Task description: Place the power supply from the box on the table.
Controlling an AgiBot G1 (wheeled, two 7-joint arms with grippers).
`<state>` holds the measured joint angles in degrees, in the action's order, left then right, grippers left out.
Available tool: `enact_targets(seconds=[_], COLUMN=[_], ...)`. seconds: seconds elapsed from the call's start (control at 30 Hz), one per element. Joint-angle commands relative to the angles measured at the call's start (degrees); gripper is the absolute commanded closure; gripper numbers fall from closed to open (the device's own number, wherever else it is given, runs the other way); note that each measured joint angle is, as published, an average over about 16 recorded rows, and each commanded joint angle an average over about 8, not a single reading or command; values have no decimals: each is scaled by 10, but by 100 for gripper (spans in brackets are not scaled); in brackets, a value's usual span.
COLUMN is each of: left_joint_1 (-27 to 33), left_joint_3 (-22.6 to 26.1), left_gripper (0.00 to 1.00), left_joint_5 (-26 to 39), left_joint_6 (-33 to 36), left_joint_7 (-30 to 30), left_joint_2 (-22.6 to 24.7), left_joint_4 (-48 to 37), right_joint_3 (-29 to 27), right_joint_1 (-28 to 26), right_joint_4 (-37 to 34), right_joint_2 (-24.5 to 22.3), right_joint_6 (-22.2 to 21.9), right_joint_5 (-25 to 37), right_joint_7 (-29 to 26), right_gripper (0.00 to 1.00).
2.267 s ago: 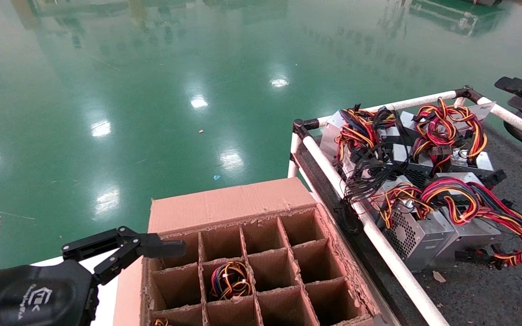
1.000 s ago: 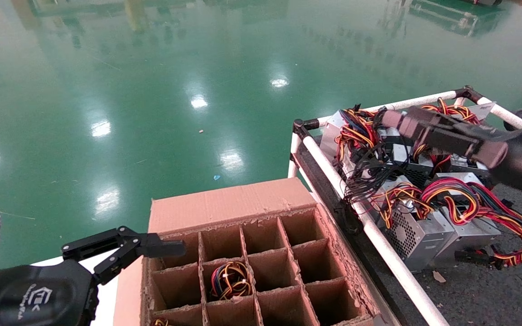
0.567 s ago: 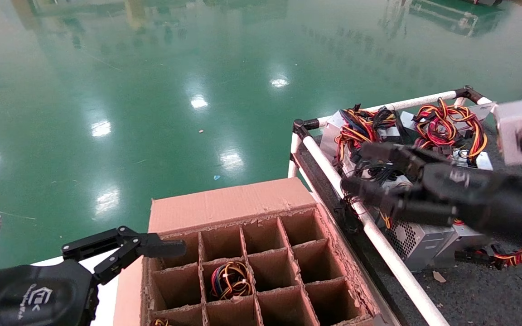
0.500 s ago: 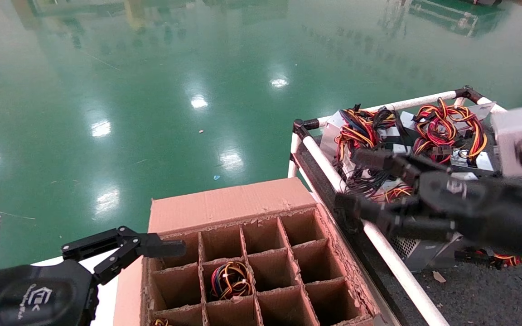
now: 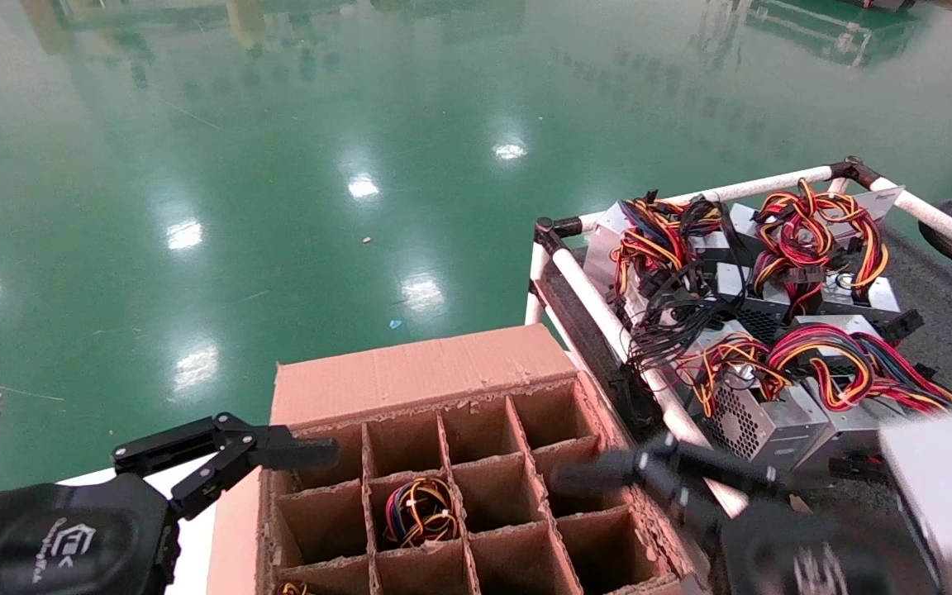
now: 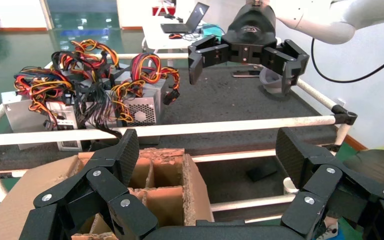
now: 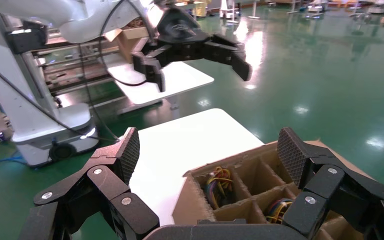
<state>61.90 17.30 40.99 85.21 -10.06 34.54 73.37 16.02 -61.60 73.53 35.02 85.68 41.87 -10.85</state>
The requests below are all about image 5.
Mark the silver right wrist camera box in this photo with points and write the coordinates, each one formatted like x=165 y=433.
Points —
x=947 y=496

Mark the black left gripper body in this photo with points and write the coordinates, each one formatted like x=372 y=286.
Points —
x=30 y=545

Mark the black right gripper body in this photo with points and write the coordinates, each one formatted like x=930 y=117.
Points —
x=806 y=562

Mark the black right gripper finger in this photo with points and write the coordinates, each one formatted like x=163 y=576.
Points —
x=724 y=467
x=683 y=504

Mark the silver power supply, mesh side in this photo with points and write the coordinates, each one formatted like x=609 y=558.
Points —
x=740 y=421

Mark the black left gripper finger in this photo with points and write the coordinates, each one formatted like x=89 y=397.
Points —
x=170 y=438
x=211 y=483

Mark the cardboard box with dividers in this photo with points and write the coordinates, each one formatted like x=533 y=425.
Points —
x=410 y=372

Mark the green frame machine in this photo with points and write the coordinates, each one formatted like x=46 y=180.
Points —
x=831 y=29

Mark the white pipe cart frame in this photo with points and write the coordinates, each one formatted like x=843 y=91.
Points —
x=600 y=307

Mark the small brown cardboard scrap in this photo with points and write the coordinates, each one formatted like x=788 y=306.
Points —
x=799 y=502

